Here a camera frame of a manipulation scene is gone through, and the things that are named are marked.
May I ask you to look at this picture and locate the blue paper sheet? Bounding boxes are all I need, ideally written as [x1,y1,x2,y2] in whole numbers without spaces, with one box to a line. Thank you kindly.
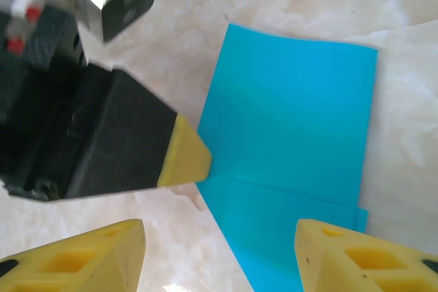
[195,22,379,292]

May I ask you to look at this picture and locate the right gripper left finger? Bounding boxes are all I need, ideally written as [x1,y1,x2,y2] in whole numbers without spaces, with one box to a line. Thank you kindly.
[0,217,146,292]

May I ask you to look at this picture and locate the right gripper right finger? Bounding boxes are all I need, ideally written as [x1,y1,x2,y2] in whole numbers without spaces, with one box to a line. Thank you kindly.
[294,217,438,292]

